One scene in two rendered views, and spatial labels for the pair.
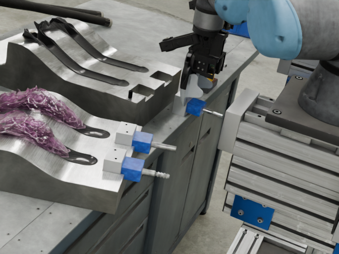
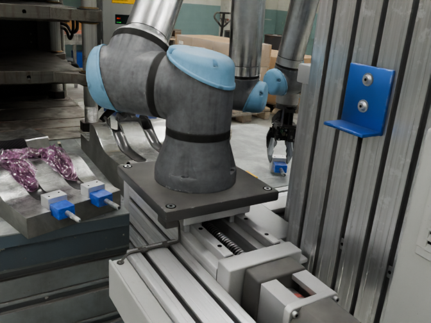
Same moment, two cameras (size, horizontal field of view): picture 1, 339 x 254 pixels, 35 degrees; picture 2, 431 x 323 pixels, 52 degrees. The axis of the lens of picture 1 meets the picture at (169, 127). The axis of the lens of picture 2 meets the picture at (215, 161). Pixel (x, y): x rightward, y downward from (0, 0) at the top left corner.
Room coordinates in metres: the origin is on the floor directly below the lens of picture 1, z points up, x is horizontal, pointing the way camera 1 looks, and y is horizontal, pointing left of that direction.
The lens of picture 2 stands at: (0.36, -0.81, 1.34)
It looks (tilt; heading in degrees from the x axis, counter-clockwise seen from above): 19 degrees down; 38
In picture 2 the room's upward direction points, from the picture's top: 4 degrees clockwise
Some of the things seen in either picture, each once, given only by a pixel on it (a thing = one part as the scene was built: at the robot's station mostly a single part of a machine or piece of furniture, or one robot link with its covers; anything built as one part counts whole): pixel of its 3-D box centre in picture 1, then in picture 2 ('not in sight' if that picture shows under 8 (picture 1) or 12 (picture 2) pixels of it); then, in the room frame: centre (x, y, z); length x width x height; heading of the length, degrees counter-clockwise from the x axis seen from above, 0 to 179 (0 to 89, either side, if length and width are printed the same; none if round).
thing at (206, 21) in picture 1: (209, 18); not in sight; (1.27, -0.05, 1.07); 0.08 x 0.08 x 0.05
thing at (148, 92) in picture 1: (140, 97); not in sight; (1.18, 0.08, 0.87); 0.05 x 0.05 x 0.04; 70
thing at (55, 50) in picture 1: (80, 49); (137, 135); (1.30, 0.26, 0.92); 0.35 x 0.16 x 0.09; 70
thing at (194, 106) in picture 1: (199, 108); not in sight; (1.26, -0.07, 0.83); 0.13 x 0.05 x 0.05; 70
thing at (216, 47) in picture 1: (206, 50); not in sight; (1.26, -0.06, 0.99); 0.09 x 0.08 x 0.12; 70
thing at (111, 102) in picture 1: (76, 63); (138, 148); (1.31, 0.27, 0.87); 0.50 x 0.26 x 0.14; 70
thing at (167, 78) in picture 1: (160, 82); not in sight; (1.28, 0.04, 0.87); 0.05 x 0.05 x 0.04; 70
